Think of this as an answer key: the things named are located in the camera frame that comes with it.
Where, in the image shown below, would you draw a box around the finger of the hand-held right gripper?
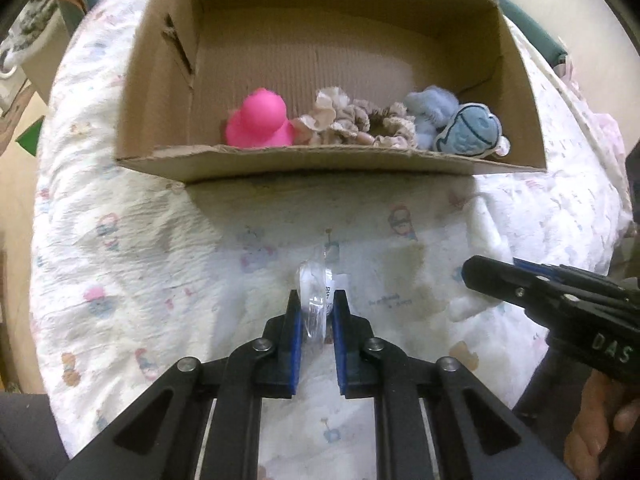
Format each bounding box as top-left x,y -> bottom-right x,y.
462,256 -> 576,311
512,258 -> 640,303

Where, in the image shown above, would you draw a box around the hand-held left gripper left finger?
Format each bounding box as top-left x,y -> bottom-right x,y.
55,290 -> 304,480

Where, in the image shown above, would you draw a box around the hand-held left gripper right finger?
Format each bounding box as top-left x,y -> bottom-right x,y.
332,289 -> 576,480

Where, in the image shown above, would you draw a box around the clear plastic packet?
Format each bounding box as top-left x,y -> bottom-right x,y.
297,242 -> 351,346

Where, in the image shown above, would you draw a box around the blue plush toy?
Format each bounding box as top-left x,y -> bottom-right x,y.
402,87 -> 511,158

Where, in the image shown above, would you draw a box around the floral beige scrunchie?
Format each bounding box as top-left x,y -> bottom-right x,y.
367,101 -> 418,151

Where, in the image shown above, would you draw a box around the lace-edged beige scrunchie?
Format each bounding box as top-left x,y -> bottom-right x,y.
320,102 -> 373,146

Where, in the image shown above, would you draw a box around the pink rubber duck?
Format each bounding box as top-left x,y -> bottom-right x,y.
224,88 -> 297,149

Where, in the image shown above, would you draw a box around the pale pink scrunchie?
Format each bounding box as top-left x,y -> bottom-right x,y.
292,87 -> 346,133

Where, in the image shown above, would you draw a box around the brown cardboard box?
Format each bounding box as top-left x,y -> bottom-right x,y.
116,0 -> 548,181

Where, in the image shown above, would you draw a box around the person's right hand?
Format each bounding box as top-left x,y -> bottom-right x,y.
564,369 -> 640,480

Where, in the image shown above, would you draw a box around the pink cloth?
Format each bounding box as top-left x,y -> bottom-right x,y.
560,55 -> 626,161

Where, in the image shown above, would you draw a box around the white printed bed blanket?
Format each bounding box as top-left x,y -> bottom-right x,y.
30,0 -> 631,480

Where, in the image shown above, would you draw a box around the person's dark pants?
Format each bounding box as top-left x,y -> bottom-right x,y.
0,392 -> 71,480

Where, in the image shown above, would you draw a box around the green floor item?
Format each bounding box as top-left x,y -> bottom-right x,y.
15,115 -> 46,158

